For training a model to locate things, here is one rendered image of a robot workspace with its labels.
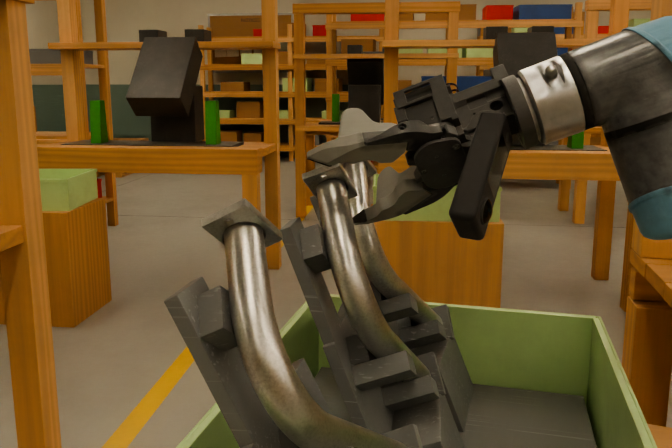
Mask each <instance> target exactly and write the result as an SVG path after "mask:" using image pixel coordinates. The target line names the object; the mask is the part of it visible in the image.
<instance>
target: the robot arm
mask: <svg viewBox="0 0 672 448"><path fill-rule="evenodd" d="M490 72H491V76H492V79H491V80H489V81H486V82H483V83H481V84H478V85H475V86H473V87H470V88H468V89H465V90H462V91H460V92H459V89H458V86H457V85H456V84H455V83H446V84H445V81H444V79H443V76H442V74H440V75H438V76H435V77H433V78H430V79H428V80H425V81H422V82H420V83H417V84H415V85H412V86H409V87H407V88H404V89H402V90H399V91H397V92H394V93H393V96H394V100H393V101H394V105H395V108H394V112H395V115H396V119H397V122H398V124H394V123H377V122H374V121H372V120H371V119H370V118H369V117H368V116H367V115H366V114H365V113H364V111H362V110H361V109H359V108H349V109H346V110H345V111H343V113H342V115H341V121H340V127H339V133H338V139H335V140H331V141H329V142H326V143H324V144H321V145H319V146H317V147H315V148H314V149H312V150H310V151H308V152H307V159H308V160H311V161H314V162H317V163H319V164H322V165H325V166H328V167H332V165H335V164H339V163H351V164H355V163H358V162H361V161H367V160H370V161H376V162H379V163H391V162H394V161H395V160H396V159H398V158H399V157H400V156H401V155H402V154H404V153H405V152H406V151H408V152H407V153H406V154H405V157H406V160H407V164H408V165H410V166H411V167H409V168H408V169H406V170H405V171H403V172H402V173H398V172H397V171H395V170H394V169H393V168H392V167H390V166H389V167H386V168H385V169H383V170H382V171H381V173H380V174H379V176H378V179H377V194H376V203H375V204H374V205H373V206H371V207H369V208H366V209H363V210H362V211H360V212H359V213H358V214H357V215H355V216H354V217H353V218H352V219H353V224H354V225H362V224H370V223H374V222H379V221H383V220H387V219H391V218H394V217H397V216H399V215H402V214H405V215H406V214H409V213H411V212H413V211H416V210H418V209H421V208H423V207H425V206H428V205H430V204H432V203H434V202H436V201H438V200H439V199H441V198H442V197H444V196H445V195H446V194H447V193H448V192H449V191H450V190H451V189H452V188H453V187H455V186H456V185H457V188H456V191H455V194H454V197H453V200H452V203H451V206H450V210H449V216H450V218H451V220H452V222H453V224H454V226H455V229H456V231H457V233H458V235H459V236H460V237H461V238H466V239H472V240H482V239H483V238H484V236H485V233H486V230H487V226H488V223H489V220H490V219H491V216H492V212H493V206H494V202H495V199H496V196H497V192H498V189H499V185H500V182H501V179H502V175H503V172H504V168H505V165H506V162H507V158H508V155H509V152H510V148H511V145H512V141H513V140H512V136H511V135H514V134H517V136H518V139H519V141H520V143H521V145H522V146H523V148H524V149H527V148H530V147H533V146H535V145H538V143H539V141H540V142H541V143H543V144H545V145H546V144H549V143H552V142H554V141H557V140H560V139H563V138H566V137H569V136H572V135H574V134H577V133H580V132H583V131H585V130H587V129H590V128H594V127H597V126H599V125H601V126H602V129H603V132H604V136H605V138H606V142H607V145H608V147H609V150H610V153H611V156H612V159H613V161H614V164H615V167H616V170H617V173H618V175H619V178H620V181H621V184H622V187H623V189H624V192H625V195H626V198H627V200H628V203H629V205H628V209H629V212H630V213H632V214H633V216H634V219H635V221H636V224H637V226H638V228H639V231H640V233H641V234H642V235H643V236H644V237H646V238H648V239H652V240H667V239H672V16H665V17H662V18H658V19H655V20H652V21H649V22H646V23H643V24H640V25H637V26H634V27H627V28H624V29H622V31H621V32H619V33H616V34H613V35H611V36H608V37H606V38H603V39H600V40H598V41H595V42H592V43H590V44H587V45H585V46H582V47H579V48H577V49H574V50H571V51H569V52H566V53H564V54H561V55H559V56H556V57H553V58H551V59H548V60H546V61H543V62H540V63H538V64H535V65H533V66H530V67H527V68H525V69H522V70H520V71H518V73H517V78H516V77H515V76H514V75H511V76H509V75H508V73H507V71H506V69H505V67H504V65H503V64H501V65H498V66H495V67H493V68H490ZM428 84H430V85H428ZM425 85H427V86H425ZM450 85H454V86H456V87H457V89H452V90H451V87H450ZM422 86H424V87H422ZM420 87H422V88H420ZM417 88H419V89H417ZM415 89H417V90H415ZM412 90H414V91H412ZM409 91H411V92H409ZM452 91H457V93H454V94H453V93H452ZM407 92H409V93H407ZM405 93H406V94H405ZM538 140H539V141H538Z"/></svg>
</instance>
